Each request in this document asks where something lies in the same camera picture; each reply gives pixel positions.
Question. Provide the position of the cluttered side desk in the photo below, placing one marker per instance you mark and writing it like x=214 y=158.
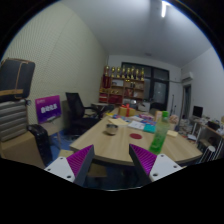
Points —
x=210 y=130

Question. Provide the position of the cream book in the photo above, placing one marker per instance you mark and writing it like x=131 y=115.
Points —
x=118 y=121

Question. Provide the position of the silver ribbed suitcase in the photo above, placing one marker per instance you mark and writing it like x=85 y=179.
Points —
x=12 y=120

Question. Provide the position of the small round side table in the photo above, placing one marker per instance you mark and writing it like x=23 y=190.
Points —
x=99 y=106

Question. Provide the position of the wooden shelf unit with trophies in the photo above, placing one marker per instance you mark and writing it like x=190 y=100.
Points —
x=121 y=90

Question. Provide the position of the black office chair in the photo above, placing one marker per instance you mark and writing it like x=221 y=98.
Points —
x=76 y=108

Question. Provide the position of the white wall air conditioner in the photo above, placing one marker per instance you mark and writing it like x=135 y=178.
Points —
x=187 y=76

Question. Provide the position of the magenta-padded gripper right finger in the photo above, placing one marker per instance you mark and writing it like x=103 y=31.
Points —
x=163 y=165

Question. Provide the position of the orange carton box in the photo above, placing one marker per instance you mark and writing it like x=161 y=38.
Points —
x=158 y=116

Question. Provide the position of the pale yellow book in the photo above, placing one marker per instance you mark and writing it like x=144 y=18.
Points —
x=172 y=133

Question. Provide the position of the white paper booklet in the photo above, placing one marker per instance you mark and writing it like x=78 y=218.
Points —
x=136 y=125

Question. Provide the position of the green tea drink bottle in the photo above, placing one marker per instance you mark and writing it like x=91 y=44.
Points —
x=159 y=136

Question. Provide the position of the small steel cup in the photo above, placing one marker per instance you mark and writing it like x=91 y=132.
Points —
x=111 y=129

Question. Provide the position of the purple sign board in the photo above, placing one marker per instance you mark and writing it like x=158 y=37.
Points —
x=48 y=108

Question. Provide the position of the ceiling tube light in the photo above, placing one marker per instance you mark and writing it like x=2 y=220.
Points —
x=164 y=8

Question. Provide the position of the yellow gift box, red ribbon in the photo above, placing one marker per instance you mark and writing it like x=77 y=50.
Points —
x=126 y=111

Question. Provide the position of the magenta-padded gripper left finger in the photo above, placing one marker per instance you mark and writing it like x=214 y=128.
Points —
x=58 y=166

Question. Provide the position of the potted pink flowers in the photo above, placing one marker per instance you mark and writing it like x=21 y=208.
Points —
x=173 y=120

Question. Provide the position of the brown cardboard box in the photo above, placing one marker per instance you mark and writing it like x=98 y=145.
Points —
x=20 y=150

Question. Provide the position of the black computer monitor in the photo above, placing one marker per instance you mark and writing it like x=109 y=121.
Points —
x=197 y=111

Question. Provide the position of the white stool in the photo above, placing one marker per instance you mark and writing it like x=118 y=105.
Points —
x=208 y=151

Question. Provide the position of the flat round red coaster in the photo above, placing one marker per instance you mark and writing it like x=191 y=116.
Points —
x=135 y=136

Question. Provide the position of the teal book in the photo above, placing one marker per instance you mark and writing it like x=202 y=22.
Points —
x=149 y=128

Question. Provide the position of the black bag with tan trim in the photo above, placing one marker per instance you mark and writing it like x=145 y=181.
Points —
x=15 y=76

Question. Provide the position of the black hard suitcase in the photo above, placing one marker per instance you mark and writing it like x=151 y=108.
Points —
x=41 y=143

